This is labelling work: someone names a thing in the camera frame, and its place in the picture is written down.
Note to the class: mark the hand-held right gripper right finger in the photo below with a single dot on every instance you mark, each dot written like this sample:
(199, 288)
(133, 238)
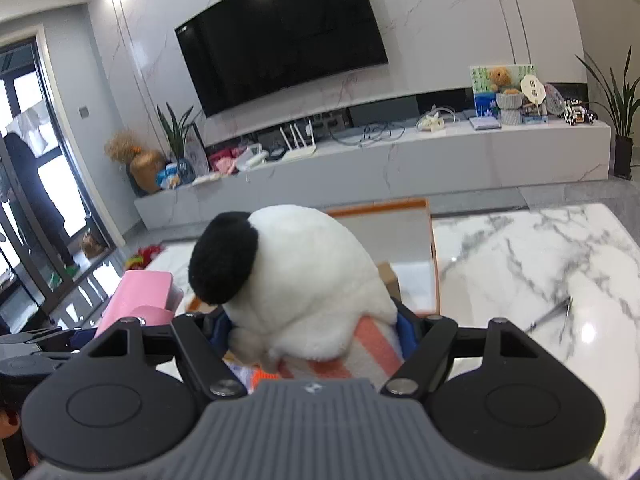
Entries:
(407, 334)

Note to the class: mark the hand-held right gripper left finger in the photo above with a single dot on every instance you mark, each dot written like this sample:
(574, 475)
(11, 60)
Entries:
(218, 335)

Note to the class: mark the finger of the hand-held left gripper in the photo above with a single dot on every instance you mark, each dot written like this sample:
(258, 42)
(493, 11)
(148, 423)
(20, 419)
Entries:
(45, 340)

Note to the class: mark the pink wallet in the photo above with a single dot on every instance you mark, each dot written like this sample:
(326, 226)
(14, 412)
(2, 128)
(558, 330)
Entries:
(140, 290)

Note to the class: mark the orange cardboard box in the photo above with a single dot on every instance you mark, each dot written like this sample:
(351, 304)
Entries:
(400, 240)

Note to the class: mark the white plush with black ear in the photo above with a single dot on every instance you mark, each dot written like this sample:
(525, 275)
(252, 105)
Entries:
(310, 270)

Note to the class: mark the woven basket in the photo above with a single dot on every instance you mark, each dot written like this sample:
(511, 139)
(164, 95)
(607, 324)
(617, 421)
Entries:
(92, 246)

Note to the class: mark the colourful feather toy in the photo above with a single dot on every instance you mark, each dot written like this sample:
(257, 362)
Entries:
(142, 256)

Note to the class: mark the metal nail clipper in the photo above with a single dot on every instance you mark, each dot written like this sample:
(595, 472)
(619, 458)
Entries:
(550, 314)

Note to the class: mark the blue snack bag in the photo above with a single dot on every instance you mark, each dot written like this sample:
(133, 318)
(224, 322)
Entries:
(167, 177)

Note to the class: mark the pink gift boxes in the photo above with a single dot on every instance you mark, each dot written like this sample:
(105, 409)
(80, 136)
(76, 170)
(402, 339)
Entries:
(225, 160)

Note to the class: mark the white handheld device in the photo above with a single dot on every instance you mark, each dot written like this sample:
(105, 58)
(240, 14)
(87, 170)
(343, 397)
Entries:
(250, 159)

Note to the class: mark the gold vase with dried flowers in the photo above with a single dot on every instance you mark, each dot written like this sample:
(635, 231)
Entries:
(145, 165)

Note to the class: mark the small black box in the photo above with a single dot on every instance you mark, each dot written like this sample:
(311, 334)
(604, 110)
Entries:
(274, 154)

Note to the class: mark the white router with antennas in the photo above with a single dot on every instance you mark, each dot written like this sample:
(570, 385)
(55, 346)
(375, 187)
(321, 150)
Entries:
(299, 151)

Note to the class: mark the green plant in blue vase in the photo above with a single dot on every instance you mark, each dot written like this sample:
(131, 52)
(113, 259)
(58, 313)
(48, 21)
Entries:
(177, 135)

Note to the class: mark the white hanging cloth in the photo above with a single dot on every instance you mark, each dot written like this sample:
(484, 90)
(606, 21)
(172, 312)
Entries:
(30, 127)

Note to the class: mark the grey tablet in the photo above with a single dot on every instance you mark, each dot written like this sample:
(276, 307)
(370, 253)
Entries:
(484, 122)

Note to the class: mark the glass sliding door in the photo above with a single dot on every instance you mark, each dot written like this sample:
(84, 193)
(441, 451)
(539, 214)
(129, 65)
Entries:
(55, 110)

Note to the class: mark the grey crocheted pot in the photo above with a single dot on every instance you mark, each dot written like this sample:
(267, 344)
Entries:
(510, 107)

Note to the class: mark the small blue box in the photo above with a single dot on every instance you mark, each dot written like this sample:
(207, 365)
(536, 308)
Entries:
(534, 119)

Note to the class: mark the flower painting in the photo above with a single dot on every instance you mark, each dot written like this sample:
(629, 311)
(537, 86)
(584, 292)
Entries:
(481, 87)

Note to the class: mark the small brown teddy bear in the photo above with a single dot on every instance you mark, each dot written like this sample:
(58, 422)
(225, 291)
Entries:
(501, 79)

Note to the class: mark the round paper fan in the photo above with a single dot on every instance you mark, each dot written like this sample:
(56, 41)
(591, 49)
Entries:
(533, 89)

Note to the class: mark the translucent round fan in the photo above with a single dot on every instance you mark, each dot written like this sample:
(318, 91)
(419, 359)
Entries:
(555, 100)

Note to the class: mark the green plant in black pot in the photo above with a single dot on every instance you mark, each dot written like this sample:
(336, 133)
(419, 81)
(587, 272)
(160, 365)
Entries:
(622, 155)

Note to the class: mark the cow print toy car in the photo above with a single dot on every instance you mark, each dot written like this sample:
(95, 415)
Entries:
(579, 112)

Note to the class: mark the black television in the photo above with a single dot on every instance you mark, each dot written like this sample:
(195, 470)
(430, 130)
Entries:
(280, 35)

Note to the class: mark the picture frame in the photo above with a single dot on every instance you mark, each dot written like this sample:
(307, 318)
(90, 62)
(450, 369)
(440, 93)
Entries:
(200, 150)

